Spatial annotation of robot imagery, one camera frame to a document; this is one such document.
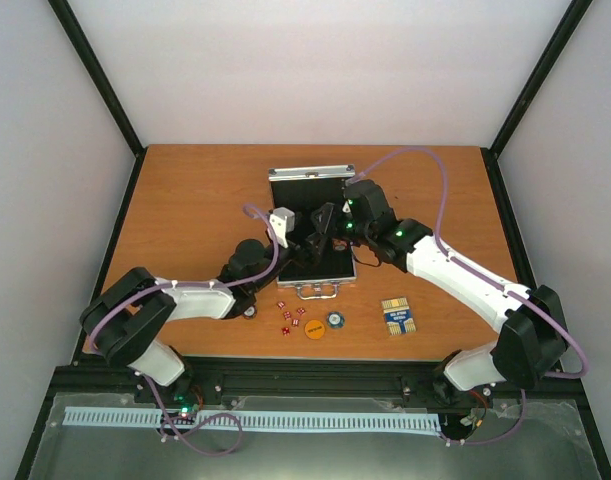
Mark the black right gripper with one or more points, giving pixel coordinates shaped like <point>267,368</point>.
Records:
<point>327,210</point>

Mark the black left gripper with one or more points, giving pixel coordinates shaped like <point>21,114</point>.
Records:
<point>313,255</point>

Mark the blue poker chip stack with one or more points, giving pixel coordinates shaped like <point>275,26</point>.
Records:
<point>335,320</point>

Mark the red poker chip stack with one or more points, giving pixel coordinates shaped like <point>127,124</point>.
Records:
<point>339,245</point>

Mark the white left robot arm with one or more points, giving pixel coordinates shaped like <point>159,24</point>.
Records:
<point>123,323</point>

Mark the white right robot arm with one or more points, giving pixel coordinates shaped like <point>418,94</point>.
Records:
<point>528,322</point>

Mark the aluminium poker case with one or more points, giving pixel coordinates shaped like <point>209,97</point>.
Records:
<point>303,190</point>

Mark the orange dealer button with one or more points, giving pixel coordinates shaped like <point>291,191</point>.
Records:
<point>314,329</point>

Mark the black poker chip stack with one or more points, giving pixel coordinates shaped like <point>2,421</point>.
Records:
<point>250,312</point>

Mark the blue playing card box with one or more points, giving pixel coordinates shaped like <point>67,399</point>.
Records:
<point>398,316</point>

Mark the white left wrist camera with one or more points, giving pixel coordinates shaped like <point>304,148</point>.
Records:
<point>282,222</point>

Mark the light blue cable duct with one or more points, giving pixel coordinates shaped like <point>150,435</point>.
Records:
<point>257,421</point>

